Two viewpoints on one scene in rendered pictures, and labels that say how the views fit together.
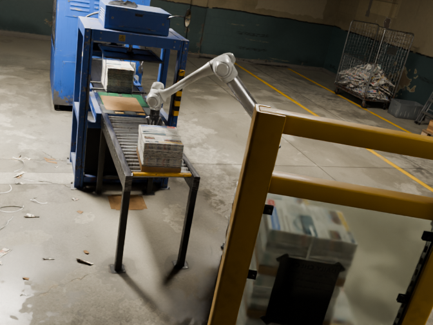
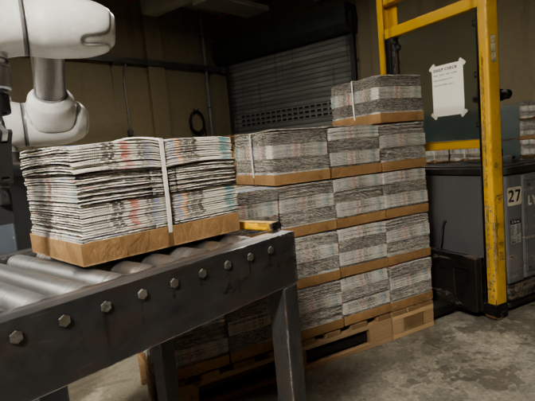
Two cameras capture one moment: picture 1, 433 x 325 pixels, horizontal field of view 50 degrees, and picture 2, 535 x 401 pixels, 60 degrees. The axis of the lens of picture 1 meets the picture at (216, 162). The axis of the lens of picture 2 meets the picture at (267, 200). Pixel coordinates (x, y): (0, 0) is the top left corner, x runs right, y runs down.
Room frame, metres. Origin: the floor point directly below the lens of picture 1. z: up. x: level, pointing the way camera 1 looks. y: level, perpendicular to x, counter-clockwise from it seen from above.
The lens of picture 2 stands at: (3.39, 1.53, 0.99)
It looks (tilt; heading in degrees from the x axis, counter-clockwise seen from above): 6 degrees down; 245
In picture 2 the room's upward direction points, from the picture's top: 5 degrees counter-clockwise
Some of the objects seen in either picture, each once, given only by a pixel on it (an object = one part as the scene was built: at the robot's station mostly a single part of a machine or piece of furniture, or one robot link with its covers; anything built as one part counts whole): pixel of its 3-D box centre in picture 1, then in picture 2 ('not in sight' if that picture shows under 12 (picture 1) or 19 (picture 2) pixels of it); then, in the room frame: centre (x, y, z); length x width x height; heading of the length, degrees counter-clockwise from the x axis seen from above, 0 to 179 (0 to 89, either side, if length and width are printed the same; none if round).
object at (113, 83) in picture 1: (117, 76); not in sight; (5.07, 1.26, 0.93); 0.38 x 0.30 x 0.26; 24
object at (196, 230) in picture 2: (160, 165); (177, 223); (3.11, 0.40, 0.83); 0.29 x 0.16 x 0.04; 108
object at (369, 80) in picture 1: (370, 64); not in sight; (10.73, -2.97, 0.85); 1.21 x 0.83 x 1.71; 24
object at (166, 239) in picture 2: not in sight; (138, 231); (3.22, 0.44, 0.83); 0.28 x 0.06 x 0.04; 108
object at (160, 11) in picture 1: (133, 17); not in sight; (4.55, 1.03, 1.65); 0.60 x 0.45 x 0.20; 114
